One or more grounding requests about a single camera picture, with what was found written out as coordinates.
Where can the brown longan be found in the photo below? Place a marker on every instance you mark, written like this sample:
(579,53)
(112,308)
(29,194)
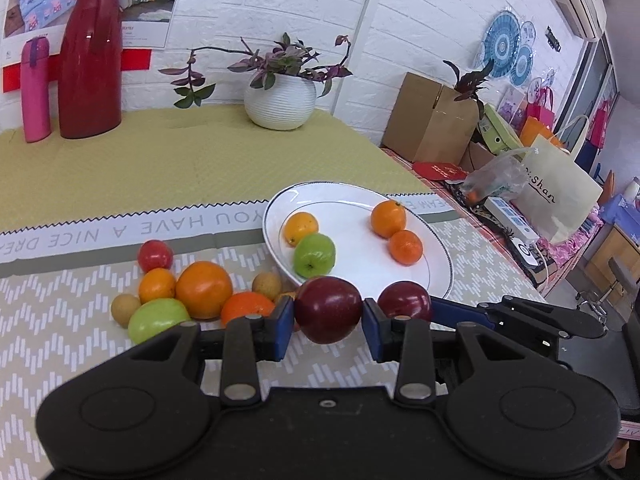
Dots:
(267,284)
(123,307)

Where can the pink water bottle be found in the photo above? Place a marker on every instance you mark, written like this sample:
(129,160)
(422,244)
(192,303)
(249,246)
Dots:
(35,89)

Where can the small mandarin on plate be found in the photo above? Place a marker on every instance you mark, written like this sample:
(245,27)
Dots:
(405,247)

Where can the white power strip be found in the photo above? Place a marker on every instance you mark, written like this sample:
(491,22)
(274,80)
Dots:
(511,219)

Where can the small orange behind pile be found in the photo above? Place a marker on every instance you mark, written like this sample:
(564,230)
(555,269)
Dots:
(158,283)

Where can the large orange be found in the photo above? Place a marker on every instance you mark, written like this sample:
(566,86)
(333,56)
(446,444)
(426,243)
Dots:
(203,288)

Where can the dark red plum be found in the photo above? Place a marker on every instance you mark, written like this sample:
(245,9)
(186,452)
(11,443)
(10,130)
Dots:
(408,299)
(327,309)

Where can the pink gift bag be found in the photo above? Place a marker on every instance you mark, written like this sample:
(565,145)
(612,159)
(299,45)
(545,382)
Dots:
(542,108)

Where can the purple trailing plant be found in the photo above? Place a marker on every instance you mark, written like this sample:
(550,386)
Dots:
(287,58)

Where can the green apple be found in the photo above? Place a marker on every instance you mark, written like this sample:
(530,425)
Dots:
(314,255)
(154,317)

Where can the bedding poster calendar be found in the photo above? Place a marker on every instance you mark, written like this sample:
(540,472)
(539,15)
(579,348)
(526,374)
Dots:
(145,25)

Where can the blue paper fan decoration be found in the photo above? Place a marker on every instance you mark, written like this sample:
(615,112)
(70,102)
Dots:
(501,43)

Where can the white ceramic plate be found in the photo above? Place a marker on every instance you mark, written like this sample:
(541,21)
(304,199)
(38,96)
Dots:
(343,212)

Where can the green box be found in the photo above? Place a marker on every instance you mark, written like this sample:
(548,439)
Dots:
(497,134)

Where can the beige tote bag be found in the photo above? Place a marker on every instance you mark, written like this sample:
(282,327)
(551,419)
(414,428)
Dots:
(558,195)

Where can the white ribbed plant pot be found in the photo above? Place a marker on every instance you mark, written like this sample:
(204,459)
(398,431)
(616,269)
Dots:
(286,106)

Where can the dark purple plant in box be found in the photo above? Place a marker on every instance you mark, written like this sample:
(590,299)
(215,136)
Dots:
(468,85)

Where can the red envelope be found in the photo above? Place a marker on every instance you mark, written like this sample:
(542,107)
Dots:
(439,171)

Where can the small red fruit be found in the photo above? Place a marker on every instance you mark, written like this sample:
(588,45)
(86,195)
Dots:
(154,254)

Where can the cardboard box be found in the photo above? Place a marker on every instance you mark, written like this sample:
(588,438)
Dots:
(428,124)

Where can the bumpy mandarin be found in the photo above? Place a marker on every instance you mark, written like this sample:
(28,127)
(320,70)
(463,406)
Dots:
(245,303)

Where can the small yellow-orange citrus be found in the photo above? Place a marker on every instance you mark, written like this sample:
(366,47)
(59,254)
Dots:
(298,226)

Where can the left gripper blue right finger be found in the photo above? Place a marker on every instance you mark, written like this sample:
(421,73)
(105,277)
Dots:
(382,333)

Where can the green apple on plate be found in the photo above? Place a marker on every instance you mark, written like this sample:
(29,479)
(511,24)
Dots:
(314,255)

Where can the red thermos jug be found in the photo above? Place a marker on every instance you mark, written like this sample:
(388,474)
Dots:
(90,81)

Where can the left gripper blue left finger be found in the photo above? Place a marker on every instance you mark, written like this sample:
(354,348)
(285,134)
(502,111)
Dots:
(279,327)

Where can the orange gift bag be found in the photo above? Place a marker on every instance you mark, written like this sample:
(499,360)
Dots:
(533,128)

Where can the clear plastic bag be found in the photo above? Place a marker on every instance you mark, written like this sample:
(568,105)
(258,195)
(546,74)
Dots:
(505,176)

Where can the tall orange on plate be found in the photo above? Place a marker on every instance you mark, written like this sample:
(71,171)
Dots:
(387,218)

